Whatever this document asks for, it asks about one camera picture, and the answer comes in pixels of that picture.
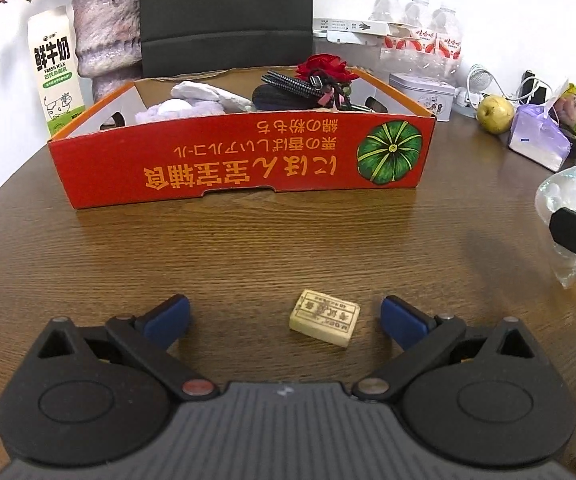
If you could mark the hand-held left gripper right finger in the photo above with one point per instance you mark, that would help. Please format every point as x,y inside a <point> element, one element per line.
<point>403,317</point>

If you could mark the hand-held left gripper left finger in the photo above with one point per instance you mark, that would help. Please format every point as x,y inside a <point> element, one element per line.
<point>167,316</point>

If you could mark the clear plastic bag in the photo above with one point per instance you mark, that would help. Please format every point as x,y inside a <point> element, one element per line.
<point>568,190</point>

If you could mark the beige rectangular eraser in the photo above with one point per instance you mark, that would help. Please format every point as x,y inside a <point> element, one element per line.
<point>324,317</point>

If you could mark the red cardboard box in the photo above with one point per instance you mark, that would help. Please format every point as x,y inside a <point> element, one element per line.
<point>217,170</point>

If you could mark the white round object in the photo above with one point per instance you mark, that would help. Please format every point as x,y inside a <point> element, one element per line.
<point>173,106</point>

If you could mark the fuzzy purple headband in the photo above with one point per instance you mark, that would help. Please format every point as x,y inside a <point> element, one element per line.
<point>205,107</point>

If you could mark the white cloth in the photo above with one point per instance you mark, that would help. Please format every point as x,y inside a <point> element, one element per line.
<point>202,92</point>

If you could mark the dark blue pad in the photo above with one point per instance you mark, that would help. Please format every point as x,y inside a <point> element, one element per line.
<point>278,99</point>

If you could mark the red flower hair accessory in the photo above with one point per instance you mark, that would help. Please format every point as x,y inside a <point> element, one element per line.
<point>325,67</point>

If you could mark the purple tissue pack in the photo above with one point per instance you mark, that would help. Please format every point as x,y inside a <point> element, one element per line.
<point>538,137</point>

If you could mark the toy figure in clear wrap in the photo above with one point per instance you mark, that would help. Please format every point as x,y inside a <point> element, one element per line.
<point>570,105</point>

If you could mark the green apple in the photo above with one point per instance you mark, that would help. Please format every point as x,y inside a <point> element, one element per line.
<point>495,115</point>

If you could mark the small white fan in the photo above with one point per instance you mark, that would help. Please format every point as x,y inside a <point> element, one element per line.
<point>478,80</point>

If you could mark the pale printed tin box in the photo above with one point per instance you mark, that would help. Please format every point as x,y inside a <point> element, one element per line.
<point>420,95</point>

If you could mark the clear plastic container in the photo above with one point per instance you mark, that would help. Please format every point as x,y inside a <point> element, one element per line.
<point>418,65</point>

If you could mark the white green milk carton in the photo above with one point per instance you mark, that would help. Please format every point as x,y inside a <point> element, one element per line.
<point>56,70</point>

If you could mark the mottled purple ceramic vase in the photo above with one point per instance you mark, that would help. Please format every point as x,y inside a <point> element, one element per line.
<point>105,35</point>

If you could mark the long white carton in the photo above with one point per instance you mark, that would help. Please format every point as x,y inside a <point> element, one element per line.
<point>348,27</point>

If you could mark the black paper bag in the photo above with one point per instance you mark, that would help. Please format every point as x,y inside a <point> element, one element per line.
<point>222,15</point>

